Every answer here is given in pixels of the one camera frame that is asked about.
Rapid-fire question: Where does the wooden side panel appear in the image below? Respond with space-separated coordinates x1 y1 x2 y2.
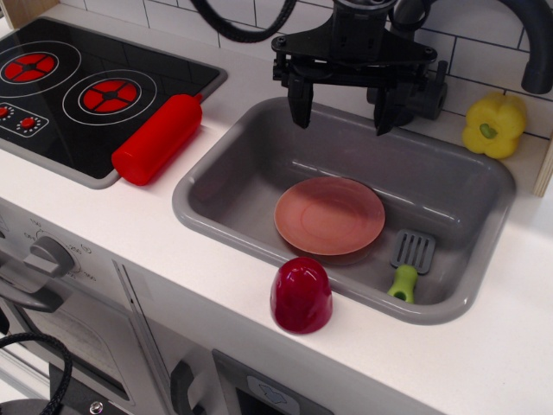
532 136 553 197

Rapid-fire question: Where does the black toy stove top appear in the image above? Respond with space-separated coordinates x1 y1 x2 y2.
1 18 227 189

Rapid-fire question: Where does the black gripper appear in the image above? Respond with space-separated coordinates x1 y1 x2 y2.
271 1 437 136

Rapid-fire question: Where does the red ketchup bottle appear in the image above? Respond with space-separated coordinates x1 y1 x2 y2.
111 93 203 186

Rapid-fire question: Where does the dark red cup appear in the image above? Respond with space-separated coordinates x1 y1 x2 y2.
270 257 334 335

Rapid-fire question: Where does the yellow bell pepper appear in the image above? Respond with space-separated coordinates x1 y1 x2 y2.
461 92 526 159

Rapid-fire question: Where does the pink plate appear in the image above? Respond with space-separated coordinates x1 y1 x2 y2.
274 176 385 265

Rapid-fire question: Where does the grey sink basin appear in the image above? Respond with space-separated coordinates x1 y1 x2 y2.
172 98 516 325

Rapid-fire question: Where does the dark grey faucet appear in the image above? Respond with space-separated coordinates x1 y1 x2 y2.
394 1 552 136

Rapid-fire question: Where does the black braided cable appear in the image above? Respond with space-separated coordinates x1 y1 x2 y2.
189 0 299 44
0 332 73 415

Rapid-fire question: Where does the grey oven door handle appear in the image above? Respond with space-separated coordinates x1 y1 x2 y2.
1 259 72 313

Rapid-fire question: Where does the grey spatula green handle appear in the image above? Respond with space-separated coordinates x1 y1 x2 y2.
387 229 435 304

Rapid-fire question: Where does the black lower braided cable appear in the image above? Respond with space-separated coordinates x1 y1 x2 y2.
0 332 73 415

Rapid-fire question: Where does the dark grey dishwasher handle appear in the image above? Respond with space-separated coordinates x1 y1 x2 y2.
170 361 207 415

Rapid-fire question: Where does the grey oven knob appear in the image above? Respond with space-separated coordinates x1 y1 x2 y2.
23 236 75 278

